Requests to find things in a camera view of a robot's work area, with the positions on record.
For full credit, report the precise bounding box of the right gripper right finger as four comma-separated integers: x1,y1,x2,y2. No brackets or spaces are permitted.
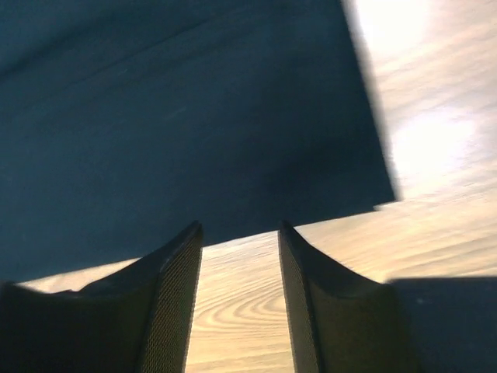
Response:
278,221,422,372

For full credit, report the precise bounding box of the black t shirt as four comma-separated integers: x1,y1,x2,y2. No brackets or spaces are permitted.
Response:
1,1,396,281

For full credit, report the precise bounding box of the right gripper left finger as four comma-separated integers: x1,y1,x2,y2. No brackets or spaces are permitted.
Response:
1,222,203,372

